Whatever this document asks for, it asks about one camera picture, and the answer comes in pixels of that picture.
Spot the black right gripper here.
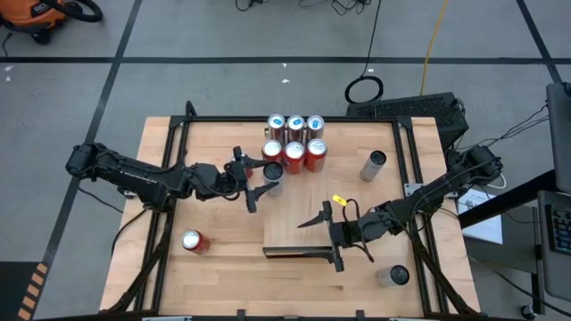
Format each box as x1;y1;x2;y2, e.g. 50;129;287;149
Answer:
297;200;394;273

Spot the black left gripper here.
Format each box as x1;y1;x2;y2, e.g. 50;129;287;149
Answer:
191;145;281;214

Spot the slim white beverage can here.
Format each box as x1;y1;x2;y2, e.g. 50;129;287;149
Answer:
261;160;286;197
374;264;410;288
359;150;388;182

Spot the red soda can blue logo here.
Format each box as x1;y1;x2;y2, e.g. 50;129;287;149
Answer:
261;139;284;165
284;141;307;176
305;137;329;174

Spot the slim silver blue energy can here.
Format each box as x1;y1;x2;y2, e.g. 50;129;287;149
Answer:
286;114;307;144
266;113;287;143
305;114;327;142

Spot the white paper sheet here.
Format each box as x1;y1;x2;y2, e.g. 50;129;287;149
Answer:
457;189;504;245

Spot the black side desk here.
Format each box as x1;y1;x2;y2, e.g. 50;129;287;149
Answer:
458;168;571;321

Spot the grey laptop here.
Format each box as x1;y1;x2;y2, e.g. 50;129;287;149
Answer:
537;189;571;302

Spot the orange shop vacuum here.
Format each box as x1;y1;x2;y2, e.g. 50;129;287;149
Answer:
0;0;104;45

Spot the wooden shelf black metal frame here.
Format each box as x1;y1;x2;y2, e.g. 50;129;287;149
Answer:
261;119;335;260

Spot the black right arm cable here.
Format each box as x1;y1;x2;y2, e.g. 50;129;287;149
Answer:
341;198;376;264

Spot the black aluminium rig frame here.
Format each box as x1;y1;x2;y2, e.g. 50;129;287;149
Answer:
100;100;481;321

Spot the black coiled floor cable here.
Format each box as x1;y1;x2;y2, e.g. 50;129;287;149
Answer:
343;0;385;106

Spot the thick yellow cable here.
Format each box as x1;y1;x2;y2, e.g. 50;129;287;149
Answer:
418;0;450;97

